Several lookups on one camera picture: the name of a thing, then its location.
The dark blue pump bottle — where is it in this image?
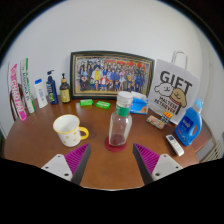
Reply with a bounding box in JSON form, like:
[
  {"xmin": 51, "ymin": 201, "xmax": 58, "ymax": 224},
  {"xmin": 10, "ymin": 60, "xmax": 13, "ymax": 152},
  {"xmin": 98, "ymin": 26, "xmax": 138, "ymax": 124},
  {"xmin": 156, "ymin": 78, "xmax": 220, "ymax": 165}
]
[{"xmin": 45, "ymin": 69, "xmax": 60, "ymax": 106}]

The small snack packet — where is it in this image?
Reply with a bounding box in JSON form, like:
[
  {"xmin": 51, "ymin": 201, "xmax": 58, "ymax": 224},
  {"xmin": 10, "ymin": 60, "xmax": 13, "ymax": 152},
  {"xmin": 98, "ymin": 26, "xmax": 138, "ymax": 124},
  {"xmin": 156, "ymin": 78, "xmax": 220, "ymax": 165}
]
[{"xmin": 146, "ymin": 114, "xmax": 167, "ymax": 130}]

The white bottle blue cap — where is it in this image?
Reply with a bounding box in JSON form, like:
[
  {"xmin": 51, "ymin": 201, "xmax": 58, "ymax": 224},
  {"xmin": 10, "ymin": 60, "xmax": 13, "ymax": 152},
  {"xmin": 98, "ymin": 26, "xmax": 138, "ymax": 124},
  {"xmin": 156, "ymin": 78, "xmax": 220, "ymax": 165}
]
[{"xmin": 34, "ymin": 78, "xmax": 49, "ymax": 109}]

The tall white green box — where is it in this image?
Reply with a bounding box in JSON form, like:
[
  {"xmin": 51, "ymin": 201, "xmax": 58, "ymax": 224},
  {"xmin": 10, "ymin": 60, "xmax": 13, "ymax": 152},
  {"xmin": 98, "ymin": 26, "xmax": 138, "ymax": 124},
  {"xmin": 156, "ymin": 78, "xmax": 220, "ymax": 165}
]
[{"xmin": 19, "ymin": 57, "xmax": 37, "ymax": 115}]

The white remote control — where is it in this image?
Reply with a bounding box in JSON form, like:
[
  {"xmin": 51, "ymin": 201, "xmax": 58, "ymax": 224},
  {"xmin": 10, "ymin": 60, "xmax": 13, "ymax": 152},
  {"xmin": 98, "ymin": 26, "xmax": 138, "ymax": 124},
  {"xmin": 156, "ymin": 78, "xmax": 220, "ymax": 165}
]
[{"xmin": 165, "ymin": 133, "xmax": 185, "ymax": 157}]

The clear plastic bottle green label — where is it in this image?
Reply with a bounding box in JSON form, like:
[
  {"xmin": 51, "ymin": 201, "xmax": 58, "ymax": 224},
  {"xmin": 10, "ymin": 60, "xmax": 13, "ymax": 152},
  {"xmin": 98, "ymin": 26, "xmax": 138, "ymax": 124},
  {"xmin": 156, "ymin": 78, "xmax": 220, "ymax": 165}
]
[{"xmin": 108, "ymin": 90, "xmax": 134, "ymax": 148}]

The blue tissue pack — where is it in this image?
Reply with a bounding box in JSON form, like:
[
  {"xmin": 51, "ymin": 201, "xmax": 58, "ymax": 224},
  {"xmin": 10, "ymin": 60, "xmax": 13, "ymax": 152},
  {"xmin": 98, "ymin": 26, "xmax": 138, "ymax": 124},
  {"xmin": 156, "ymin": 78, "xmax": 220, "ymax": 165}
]
[{"xmin": 129, "ymin": 91, "xmax": 150, "ymax": 116}]

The framed group photo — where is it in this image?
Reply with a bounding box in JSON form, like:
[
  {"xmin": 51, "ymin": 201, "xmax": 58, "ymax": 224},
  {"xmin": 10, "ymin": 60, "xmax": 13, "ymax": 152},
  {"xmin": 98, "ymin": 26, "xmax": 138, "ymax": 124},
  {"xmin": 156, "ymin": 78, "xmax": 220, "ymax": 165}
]
[{"xmin": 69, "ymin": 50, "xmax": 156, "ymax": 100}]

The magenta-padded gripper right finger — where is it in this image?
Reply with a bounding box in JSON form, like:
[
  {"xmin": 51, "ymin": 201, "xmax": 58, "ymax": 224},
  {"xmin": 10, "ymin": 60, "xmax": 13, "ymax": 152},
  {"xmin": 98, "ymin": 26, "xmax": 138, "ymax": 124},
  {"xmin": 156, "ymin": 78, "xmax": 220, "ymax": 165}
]
[{"xmin": 132, "ymin": 143, "xmax": 184, "ymax": 186}]

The white paper gift bag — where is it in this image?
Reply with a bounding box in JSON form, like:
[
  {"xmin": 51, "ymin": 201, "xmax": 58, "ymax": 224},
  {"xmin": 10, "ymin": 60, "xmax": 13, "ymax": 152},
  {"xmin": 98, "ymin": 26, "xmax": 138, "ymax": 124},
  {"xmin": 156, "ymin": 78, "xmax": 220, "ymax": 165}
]
[{"xmin": 147, "ymin": 50, "xmax": 201, "ymax": 126}]

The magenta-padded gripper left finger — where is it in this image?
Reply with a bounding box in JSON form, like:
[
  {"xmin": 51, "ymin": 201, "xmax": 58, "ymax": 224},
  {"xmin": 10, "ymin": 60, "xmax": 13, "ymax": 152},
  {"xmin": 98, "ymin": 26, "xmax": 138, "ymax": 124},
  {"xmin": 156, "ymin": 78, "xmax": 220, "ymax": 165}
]
[{"xmin": 40, "ymin": 143, "xmax": 92, "ymax": 186}]

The tall pink box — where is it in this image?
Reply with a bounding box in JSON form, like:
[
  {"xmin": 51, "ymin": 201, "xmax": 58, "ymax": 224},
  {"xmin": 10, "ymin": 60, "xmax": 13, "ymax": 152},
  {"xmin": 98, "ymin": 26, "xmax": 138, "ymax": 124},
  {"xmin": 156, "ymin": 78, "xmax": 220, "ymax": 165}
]
[{"xmin": 9, "ymin": 63, "xmax": 28, "ymax": 122}]

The brown bottle yellow label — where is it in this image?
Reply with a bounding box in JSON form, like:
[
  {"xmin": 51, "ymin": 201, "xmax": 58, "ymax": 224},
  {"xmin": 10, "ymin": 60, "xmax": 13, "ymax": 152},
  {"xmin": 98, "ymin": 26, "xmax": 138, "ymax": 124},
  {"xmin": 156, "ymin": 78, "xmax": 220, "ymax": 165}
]
[{"xmin": 59, "ymin": 72, "xmax": 72, "ymax": 104}]

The flat round red coaster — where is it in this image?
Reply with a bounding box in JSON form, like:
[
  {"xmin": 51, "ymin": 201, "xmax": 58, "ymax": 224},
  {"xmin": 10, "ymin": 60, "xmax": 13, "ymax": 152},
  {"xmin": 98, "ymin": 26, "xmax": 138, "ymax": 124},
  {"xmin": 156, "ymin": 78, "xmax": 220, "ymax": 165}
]
[{"xmin": 104, "ymin": 134, "xmax": 128, "ymax": 153}]

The white mug yellow rim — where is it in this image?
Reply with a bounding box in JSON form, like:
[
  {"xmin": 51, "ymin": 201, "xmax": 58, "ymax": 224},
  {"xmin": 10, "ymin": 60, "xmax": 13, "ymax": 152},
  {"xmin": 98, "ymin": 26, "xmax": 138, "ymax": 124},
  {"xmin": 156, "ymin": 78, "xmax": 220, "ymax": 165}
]
[{"xmin": 52, "ymin": 113, "xmax": 90, "ymax": 148}]

